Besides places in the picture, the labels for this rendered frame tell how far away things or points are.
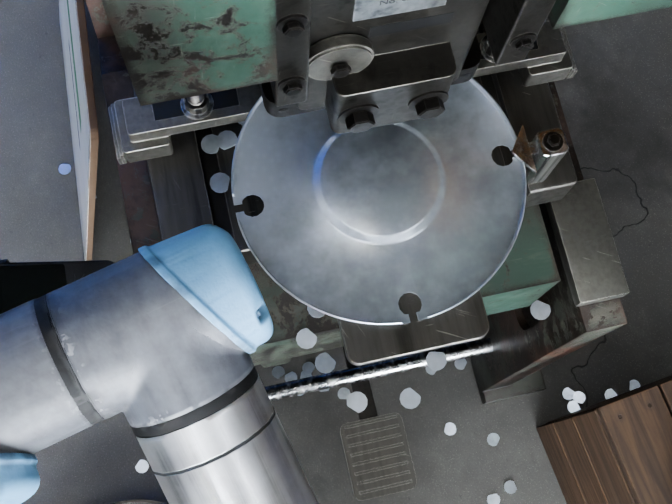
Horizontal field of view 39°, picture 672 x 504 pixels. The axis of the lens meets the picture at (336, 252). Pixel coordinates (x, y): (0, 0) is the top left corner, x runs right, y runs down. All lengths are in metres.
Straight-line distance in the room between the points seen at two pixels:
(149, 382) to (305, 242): 0.44
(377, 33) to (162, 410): 0.36
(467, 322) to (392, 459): 0.63
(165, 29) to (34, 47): 1.35
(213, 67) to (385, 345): 0.37
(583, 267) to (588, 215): 0.06
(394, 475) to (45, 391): 1.06
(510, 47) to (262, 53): 0.21
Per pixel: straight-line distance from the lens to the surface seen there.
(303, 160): 0.94
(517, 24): 0.71
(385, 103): 0.79
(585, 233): 1.12
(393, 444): 1.52
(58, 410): 0.51
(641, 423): 1.41
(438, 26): 0.76
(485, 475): 1.70
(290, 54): 0.66
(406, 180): 0.94
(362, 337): 0.90
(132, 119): 1.00
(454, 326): 0.92
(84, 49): 1.24
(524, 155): 0.97
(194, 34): 0.59
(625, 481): 1.42
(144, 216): 1.11
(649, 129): 1.93
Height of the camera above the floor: 1.67
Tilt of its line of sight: 75 degrees down
